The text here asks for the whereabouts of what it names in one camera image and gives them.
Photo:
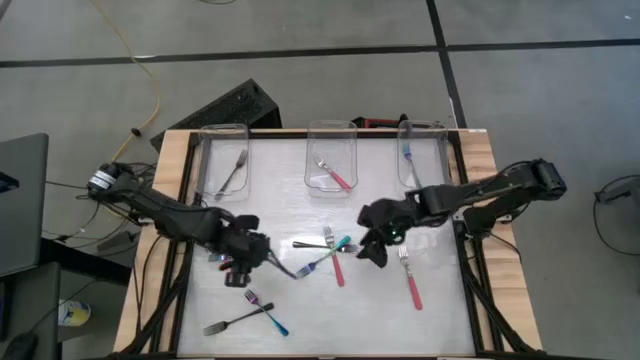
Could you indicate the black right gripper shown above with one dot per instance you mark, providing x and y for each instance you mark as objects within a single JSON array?
[{"x": 385, "y": 220}]

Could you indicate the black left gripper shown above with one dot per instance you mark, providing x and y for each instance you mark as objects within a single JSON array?
[{"x": 245, "y": 247}]

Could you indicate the black fork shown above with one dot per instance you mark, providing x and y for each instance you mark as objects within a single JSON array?
[
  {"x": 310, "y": 245},
  {"x": 240, "y": 318},
  {"x": 232, "y": 175}
]

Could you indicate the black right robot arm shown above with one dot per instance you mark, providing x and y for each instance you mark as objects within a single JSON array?
[{"x": 480, "y": 190}]

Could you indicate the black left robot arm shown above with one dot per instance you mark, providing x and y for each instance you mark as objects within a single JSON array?
[{"x": 165, "y": 215}]

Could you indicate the iridescent teal blue fork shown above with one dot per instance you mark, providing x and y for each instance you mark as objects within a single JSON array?
[{"x": 320, "y": 260}]

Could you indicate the iridescent purple blue fork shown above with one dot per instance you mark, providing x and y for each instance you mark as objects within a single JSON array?
[{"x": 272, "y": 320}]

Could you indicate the clear plastic bin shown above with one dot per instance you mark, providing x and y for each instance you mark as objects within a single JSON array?
[
  {"x": 220, "y": 150},
  {"x": 345, "y": 145},
  {"x": 432, "y": 150}
]

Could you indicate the red black tool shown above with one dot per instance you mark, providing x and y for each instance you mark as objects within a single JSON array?
[{"x": 380, "y": 121}]

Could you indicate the wooden table board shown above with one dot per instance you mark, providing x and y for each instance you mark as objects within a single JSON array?
[{"x": 170, "y": 150}]

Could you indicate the black foam case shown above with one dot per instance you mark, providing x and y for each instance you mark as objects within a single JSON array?
[{"x": 230, "y": 107}]

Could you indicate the white yellow cup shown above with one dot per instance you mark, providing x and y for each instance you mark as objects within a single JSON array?
[{"x": 75, "y": 314}]

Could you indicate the grey chair base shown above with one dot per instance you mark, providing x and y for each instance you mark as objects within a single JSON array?
[{"x": 620, "y": 190}]

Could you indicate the grey laptop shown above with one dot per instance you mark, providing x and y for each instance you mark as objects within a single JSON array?
[{"x": 22, "y": 200}]

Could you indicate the black computer mouse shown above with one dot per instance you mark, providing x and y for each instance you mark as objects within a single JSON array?
[{"x": 17, "y": 347}]

